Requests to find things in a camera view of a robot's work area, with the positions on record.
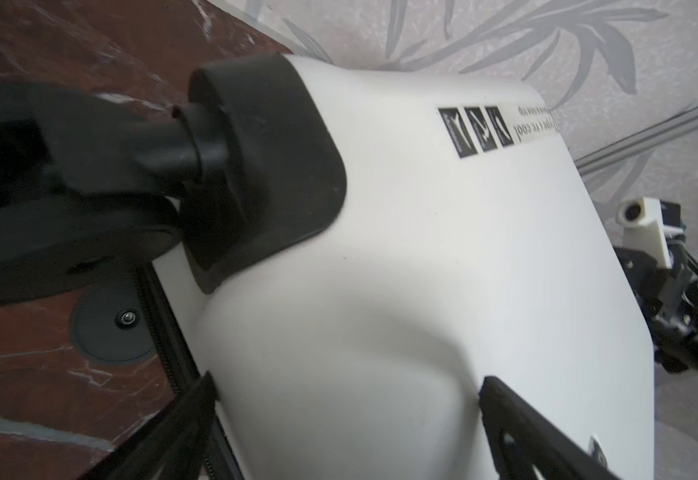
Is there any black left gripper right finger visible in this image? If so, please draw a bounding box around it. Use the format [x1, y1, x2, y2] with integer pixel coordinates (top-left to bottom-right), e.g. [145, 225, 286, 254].
[479, 376, 615, 480]

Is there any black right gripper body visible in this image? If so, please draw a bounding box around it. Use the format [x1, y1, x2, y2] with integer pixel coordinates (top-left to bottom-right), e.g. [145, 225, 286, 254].
[615, 245, 698, 374]

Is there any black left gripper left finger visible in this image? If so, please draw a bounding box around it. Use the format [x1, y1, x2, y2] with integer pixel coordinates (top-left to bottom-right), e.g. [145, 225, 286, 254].
[82, 374, 217, 480]

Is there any white black suitcase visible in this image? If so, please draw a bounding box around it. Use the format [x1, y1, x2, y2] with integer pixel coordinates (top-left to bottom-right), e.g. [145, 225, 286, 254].
[0, 53, 655, 479]

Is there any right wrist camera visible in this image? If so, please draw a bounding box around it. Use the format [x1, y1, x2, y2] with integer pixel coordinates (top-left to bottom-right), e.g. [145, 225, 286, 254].
[616, 197, 685, 269]

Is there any aluminium frame post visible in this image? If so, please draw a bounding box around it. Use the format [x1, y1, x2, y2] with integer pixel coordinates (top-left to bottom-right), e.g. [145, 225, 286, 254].
[575, 106, 698, 175]

